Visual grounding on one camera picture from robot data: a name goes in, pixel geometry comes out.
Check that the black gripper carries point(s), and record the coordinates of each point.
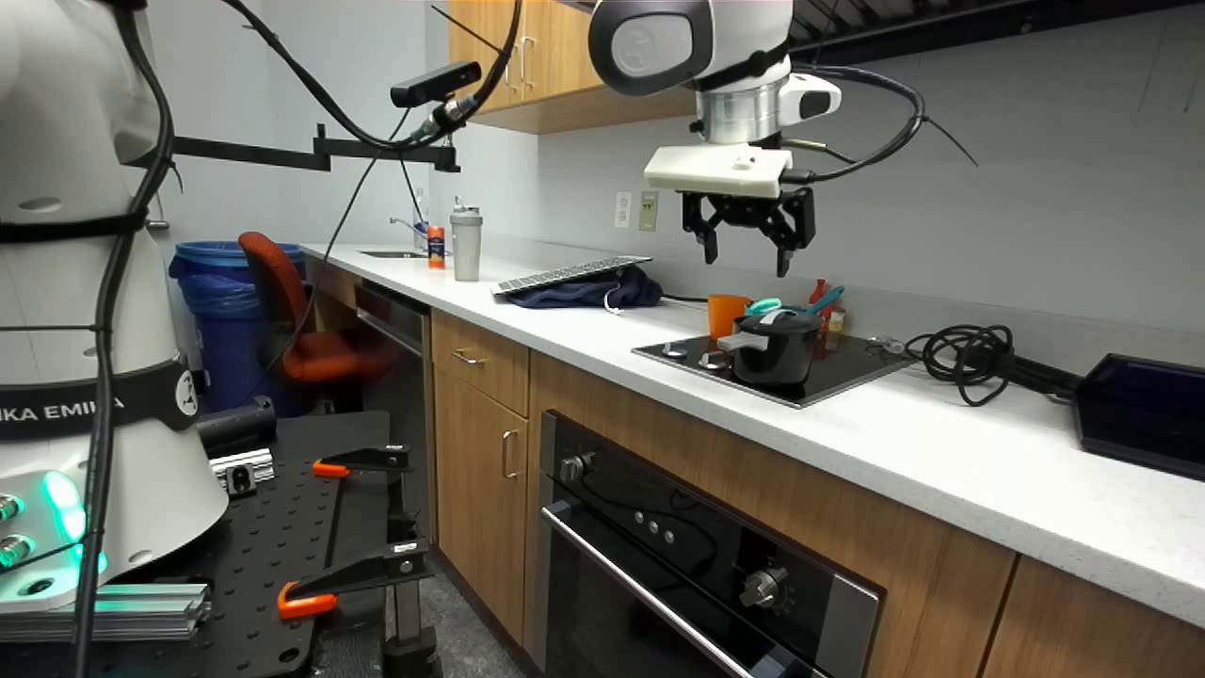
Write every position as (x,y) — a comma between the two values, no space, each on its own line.
(787,225)

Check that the black pot lid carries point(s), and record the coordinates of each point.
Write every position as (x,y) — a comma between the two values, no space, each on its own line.
(793,313)

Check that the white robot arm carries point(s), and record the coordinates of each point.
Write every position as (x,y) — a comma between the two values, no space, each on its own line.
(103,466)

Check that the black induction stove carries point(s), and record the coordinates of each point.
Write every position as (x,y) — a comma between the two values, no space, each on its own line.
(836,362)

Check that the teal cup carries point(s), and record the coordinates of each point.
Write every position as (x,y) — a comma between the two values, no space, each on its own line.
(763,308)

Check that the orange cup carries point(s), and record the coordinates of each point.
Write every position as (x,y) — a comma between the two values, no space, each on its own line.
(725,309)

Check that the dark blue cloth bag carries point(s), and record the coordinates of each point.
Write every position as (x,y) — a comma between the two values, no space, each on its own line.
(621,286)

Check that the steel range hood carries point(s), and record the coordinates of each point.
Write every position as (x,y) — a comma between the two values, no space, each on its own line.
(860,30)

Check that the steel water bottle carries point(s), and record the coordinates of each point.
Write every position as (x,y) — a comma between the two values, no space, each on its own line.
(464,241)

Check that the wooden lower cabinet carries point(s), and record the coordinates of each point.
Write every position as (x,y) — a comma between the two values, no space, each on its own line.
(482,466)

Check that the small orange can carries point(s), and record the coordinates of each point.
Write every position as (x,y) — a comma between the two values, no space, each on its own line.
(437,245)

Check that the built-in black oven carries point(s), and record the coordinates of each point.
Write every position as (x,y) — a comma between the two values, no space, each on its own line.
(649,576)

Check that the red office chair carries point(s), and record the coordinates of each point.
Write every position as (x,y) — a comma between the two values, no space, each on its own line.
(297,353)

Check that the blue trash bin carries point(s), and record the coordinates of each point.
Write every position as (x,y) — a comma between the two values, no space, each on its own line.
(223,301)

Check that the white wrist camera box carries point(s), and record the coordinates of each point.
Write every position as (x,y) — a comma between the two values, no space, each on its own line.
(722,170)

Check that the black pot with handle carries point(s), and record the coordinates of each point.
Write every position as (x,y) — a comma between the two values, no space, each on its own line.
(768,357)

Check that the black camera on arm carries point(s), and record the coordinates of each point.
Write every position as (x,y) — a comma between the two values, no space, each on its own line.
(434,84)

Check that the orange handled clamp back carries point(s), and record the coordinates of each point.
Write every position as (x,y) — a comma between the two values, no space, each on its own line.
(346,466)

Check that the orange handled clamp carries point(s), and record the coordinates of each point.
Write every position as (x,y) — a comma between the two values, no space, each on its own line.
(302,600)
(346,466)

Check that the orange handled clamp front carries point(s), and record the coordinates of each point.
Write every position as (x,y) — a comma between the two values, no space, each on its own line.
(302,600)

